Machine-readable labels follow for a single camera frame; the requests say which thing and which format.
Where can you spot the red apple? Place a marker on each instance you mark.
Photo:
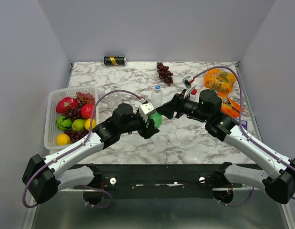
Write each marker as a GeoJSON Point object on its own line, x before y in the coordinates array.
{"type": "Point", "coordinates": [86, 111]}

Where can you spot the basket grapes bunch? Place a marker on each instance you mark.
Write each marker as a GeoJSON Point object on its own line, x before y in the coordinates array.
{"type": "Point", "coordinates": [82, 98]}
{"type": "Point", "coordinates": [76, 135]}

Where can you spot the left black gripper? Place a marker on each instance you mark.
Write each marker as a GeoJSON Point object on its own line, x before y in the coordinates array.
{"type": "Point", "coordinates": [146, 133]}

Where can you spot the orange fruit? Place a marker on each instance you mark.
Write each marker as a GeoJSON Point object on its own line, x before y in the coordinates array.
{"type": "Point", "coordinates": [63, 139]}

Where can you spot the purple small box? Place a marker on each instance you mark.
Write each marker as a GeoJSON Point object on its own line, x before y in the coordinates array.
{"type": "Point", "coordinates": [244, 124]}

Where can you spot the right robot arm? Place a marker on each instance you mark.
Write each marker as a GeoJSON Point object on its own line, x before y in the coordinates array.
{"type": "Point", "coordinates": [276, 175]}

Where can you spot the yellow lemon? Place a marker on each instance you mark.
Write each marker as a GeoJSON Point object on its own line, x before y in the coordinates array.
{"type": "Point", "coordinates": [90, 124]}

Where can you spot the basket grapes upper bunch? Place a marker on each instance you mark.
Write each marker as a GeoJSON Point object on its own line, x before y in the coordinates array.
{"type": "Point", "coordinates": [82, 98]}

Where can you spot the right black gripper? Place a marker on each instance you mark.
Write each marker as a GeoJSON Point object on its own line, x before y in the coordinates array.
{"type": "Point", "coordinates": [176, 104]}

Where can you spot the white plastic basket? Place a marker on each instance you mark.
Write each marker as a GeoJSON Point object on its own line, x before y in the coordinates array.
{"type": "Point", "coordinates": [51, 131]}

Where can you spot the orange snack bag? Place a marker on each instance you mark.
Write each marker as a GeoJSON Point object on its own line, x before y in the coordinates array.
{"type": "Point", "coordinates": [220, 80]}

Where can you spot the orange razor package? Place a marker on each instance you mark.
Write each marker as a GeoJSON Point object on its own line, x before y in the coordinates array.
{"type": "Point", "coordinates": [229, 106]}

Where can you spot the clear bottle red cap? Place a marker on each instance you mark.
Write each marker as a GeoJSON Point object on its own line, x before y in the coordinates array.
{"type": "Point", "coordinates": [193, 95]}

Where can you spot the black gold battery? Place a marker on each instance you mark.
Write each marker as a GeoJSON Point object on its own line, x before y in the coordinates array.
{"type": "Point", "coordinates": [114, 60]}

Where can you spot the black mounting rail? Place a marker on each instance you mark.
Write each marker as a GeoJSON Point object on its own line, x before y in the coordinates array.
{"type": "Point", "coordinates": [164, 181]}

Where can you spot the basket grapes lower bunch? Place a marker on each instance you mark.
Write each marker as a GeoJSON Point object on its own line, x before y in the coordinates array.
{"type": "Point", "coordinates": [76, 135]}

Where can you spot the green pear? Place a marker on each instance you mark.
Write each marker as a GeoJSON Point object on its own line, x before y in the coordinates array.
{"type": "Point", "coordinates": [78, 124]}

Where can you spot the green watermelon toy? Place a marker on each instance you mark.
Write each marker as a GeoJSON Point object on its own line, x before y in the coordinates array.
{"type": "Point", "coordinates": [63, 123]}

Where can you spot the red dragon fruit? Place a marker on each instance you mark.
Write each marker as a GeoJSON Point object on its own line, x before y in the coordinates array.
{"type": "Point", "coordinates": [65, 104]}

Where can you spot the dark grapes on table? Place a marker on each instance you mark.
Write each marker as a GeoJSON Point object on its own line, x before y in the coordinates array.
{"type": "Point", "coordinates": [164, 74]}

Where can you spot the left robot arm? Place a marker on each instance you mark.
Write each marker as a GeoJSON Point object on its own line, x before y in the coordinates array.
{"type": "Point", "coordinates": [43, 175]}

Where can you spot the green plastic bottle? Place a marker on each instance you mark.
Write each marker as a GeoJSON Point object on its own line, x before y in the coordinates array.
{"type": "Point", "coordinates": [157, 118]}

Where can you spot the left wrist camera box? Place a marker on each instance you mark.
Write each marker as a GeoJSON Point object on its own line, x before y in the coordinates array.
{"type": "Point", "coordinates": [146, 110]}

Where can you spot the clear bottle blue cap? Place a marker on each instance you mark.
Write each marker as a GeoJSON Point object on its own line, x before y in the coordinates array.
{"type": "Point", "coordinates": [157, 98]}

